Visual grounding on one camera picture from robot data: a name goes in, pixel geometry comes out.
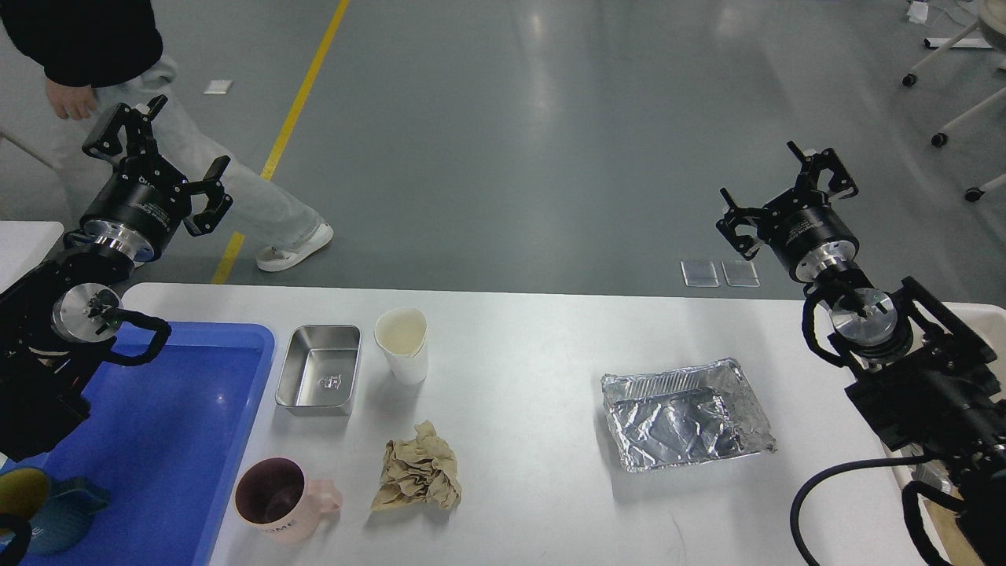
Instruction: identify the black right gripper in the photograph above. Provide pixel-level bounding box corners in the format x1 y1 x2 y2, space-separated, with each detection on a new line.
715 141 859 284

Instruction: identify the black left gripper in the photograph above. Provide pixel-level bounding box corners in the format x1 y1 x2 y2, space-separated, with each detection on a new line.
80 95 233 263

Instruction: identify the stainless steel rectangular tin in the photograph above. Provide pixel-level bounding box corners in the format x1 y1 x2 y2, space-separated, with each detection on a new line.
274 325 362 417

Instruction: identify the pink ceramic mug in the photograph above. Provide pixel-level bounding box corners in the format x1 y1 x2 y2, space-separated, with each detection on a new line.
234 458 343 544

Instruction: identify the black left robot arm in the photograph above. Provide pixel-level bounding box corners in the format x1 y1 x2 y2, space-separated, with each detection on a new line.
1 95 233 462

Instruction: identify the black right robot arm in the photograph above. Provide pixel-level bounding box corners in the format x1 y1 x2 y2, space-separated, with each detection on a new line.
716 142 1005 565

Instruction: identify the person's hand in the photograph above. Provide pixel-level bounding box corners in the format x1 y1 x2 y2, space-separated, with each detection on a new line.
44 78 98 121

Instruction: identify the clear floor plate right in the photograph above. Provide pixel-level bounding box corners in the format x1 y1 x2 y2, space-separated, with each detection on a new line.
720 260 761 288

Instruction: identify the clear floor plate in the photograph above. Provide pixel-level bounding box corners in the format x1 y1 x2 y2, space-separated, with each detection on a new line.
720 260 761 288
680 260 720 288

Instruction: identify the clear floor plate left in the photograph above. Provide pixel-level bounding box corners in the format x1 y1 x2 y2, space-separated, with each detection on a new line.
680 260 720 288

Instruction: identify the white paper on floor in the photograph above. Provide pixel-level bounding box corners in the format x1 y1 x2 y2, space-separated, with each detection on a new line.
204 79 233 96

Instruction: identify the person in grey trousers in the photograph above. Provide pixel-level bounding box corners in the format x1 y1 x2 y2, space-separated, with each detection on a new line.
2 1 329 248

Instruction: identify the white sneaker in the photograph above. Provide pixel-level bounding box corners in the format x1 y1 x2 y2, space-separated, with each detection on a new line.
255 222 334 273

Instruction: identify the white side table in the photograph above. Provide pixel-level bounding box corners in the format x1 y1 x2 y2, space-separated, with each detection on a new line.
1 221 64 292

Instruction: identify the beige waste bin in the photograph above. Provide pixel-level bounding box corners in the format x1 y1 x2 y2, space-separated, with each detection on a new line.
880 303 1005 565

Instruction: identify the aluminium foil tray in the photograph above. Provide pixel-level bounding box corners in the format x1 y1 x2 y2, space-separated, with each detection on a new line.
600 358 777 473

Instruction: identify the blue plastic tray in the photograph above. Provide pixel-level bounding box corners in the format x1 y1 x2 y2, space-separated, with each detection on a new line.
23 322 274 565

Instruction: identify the white rolling chair base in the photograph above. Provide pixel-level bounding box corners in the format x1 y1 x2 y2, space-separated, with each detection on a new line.
901 0 1006 204

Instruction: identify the white paper cup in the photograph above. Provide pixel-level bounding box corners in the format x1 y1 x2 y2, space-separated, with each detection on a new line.
374 307 428 384

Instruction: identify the dark teal mug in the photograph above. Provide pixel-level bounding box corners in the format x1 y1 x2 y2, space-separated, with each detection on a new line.
1 467 111 555

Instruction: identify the crumpled brown paper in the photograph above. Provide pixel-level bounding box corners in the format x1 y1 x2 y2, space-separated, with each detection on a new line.
369 420 463 512

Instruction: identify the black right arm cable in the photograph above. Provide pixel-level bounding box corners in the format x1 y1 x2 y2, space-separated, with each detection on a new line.
789 454 936 566

